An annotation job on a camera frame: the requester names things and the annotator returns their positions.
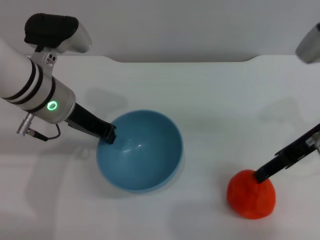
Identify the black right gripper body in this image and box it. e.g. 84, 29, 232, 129
274, 123, 320, 170

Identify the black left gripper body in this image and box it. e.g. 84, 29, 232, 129
64, 102, 112, 140

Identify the orange fruit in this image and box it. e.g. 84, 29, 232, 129
226, 169, 277, 220

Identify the blue bowl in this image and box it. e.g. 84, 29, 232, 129
96, 109, 185, 194

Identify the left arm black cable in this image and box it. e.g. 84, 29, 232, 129
16, 112, 62, 142

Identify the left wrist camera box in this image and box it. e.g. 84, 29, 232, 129
23, 13, 93, 54

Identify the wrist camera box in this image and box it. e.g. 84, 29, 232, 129
295, 22, 320, 64
23, 13, 93, 54

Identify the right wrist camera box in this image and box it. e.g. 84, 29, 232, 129
295, 22, 320, 64

